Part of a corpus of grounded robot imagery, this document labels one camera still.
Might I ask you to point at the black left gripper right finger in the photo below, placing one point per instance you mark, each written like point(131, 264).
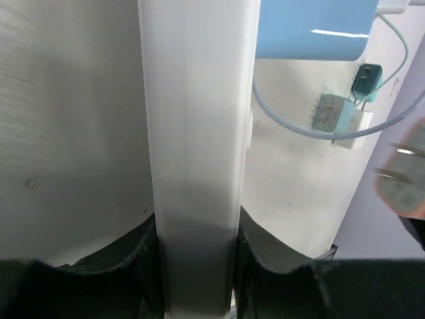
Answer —
point(271, 280)

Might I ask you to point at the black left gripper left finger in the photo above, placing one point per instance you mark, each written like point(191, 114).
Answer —
point(121, 280)

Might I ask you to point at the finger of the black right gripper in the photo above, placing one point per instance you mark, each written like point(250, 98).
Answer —
point(416, 228)

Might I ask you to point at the salmon pink plug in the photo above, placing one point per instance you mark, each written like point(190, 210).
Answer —
point(400, 181)

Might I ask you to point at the white plug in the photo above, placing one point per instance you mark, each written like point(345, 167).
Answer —
point(360, 120)

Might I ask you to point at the dark teal plug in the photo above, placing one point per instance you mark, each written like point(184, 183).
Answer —
point(368, 78)

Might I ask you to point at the light blue plug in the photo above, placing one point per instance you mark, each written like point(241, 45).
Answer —
point(314, 30)

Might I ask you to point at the white power strip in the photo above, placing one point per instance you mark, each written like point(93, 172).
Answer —
point(198, 62)

